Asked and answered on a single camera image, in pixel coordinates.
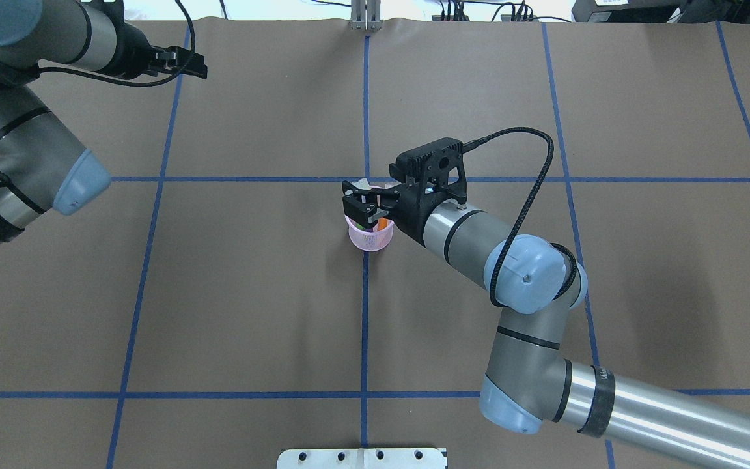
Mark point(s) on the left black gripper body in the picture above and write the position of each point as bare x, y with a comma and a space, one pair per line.
133, 62

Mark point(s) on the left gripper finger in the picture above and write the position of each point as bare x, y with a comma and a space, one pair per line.
178, 57
193, 69

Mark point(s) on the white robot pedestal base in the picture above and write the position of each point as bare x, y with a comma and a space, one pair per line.
363, 458

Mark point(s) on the pink mesh pen holder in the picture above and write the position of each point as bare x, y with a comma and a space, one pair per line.
369, 241

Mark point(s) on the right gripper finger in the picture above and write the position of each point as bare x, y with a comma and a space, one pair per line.
365, 214
371, 195

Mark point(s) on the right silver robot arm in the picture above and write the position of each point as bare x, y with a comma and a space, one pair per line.
528, 382

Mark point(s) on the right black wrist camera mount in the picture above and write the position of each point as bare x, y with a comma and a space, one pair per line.
436, 168

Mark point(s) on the aluminium frame post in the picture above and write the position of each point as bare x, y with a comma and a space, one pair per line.
366, 15

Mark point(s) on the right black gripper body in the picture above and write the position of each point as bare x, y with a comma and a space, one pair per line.
411, 213

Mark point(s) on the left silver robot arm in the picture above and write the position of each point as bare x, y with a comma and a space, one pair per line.
43, 165

